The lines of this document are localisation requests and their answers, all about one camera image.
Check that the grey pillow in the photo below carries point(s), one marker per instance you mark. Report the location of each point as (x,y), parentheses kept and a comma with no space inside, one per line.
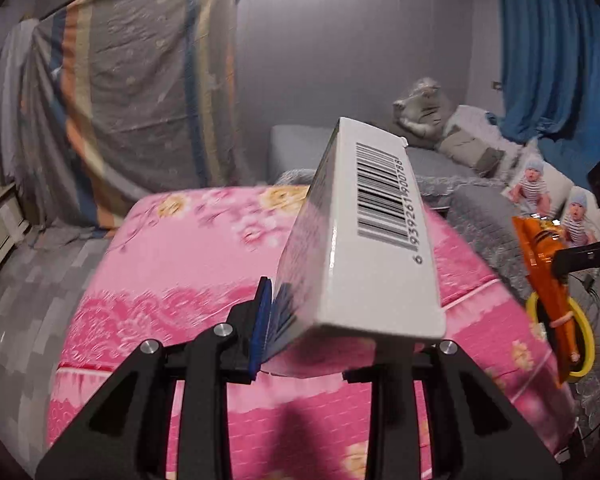
(460,147)

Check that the plush tiger toy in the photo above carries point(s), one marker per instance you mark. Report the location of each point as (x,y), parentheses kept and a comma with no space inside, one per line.
(422,105)

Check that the striped hanging sheet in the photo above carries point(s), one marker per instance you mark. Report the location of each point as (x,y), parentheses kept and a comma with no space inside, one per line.
(130,85)

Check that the grey quilted bed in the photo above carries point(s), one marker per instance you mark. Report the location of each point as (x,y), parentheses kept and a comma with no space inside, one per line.
(480,210)

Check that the yellow rimmed bin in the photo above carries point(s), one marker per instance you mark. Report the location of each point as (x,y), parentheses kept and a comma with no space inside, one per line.
(589,340)

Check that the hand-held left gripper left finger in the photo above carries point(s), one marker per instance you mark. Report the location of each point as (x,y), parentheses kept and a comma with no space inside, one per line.
(262,320)

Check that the grey hanging garment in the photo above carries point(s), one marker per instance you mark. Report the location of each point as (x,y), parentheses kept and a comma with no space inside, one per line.
(10,85)

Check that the orange snack wrapper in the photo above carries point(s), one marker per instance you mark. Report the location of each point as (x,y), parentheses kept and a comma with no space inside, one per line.
(550,300)

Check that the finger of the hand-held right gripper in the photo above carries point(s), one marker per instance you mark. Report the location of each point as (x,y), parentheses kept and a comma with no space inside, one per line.
(585,257)

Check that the white barcode box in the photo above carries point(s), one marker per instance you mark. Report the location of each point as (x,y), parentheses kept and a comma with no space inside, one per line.
(380,270)

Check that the blue curtain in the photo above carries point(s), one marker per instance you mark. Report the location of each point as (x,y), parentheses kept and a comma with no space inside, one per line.
(545,50)

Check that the pink floral blanket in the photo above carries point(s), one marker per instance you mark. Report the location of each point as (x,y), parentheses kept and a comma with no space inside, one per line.
(155,270)

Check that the baby picture package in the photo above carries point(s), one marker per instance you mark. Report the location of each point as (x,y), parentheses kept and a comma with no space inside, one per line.
(535,185)

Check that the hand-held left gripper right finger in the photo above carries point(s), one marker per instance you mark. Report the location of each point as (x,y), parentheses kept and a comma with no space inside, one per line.
(390,385)

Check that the white wall socket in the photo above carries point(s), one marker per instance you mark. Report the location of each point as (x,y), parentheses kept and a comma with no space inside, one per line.
(497,85)

